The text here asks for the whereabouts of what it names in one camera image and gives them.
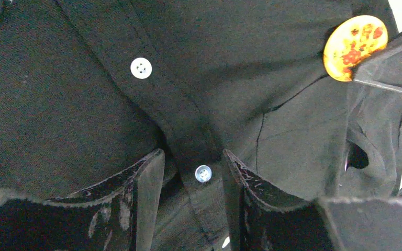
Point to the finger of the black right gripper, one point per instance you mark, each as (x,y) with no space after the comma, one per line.
(383,69)

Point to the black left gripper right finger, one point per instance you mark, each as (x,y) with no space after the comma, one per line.
(261,216)

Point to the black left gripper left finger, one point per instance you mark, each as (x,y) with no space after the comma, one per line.
(117,213)

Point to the orange round brooch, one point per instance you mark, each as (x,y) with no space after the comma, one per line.
(351,43)

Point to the black button shirt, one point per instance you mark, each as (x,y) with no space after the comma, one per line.
(88,88)

